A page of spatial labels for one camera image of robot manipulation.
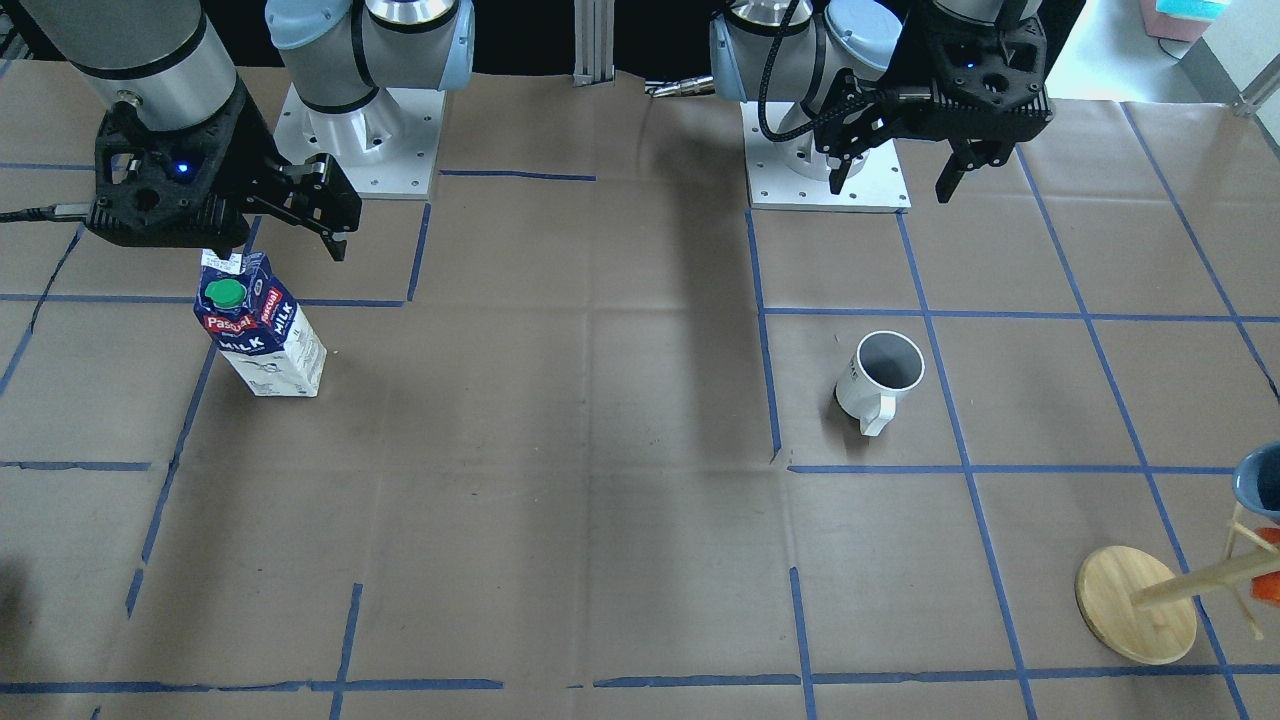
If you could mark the white mug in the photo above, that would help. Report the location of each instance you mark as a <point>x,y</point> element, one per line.
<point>885,367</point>

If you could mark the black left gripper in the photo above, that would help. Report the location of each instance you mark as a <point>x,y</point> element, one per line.
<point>912,72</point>

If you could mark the blue white milk carton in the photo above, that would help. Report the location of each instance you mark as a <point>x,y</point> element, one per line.
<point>258,326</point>

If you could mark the blue mug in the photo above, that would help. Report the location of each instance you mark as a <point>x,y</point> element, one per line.
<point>1256,482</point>

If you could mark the aluminium frame post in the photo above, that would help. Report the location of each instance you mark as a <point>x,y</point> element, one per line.
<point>593,42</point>

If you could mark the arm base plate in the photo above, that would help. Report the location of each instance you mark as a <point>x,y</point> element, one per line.
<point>794,176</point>
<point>387,149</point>

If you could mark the wooden mug tree stand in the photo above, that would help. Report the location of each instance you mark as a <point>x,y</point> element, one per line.
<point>1140,608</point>

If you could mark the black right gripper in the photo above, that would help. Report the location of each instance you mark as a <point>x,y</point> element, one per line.
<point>247,150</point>

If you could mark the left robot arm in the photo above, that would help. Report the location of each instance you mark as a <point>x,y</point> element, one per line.
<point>783,55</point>

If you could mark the orange mug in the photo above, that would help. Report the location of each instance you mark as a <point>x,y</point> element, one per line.
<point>1265,589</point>

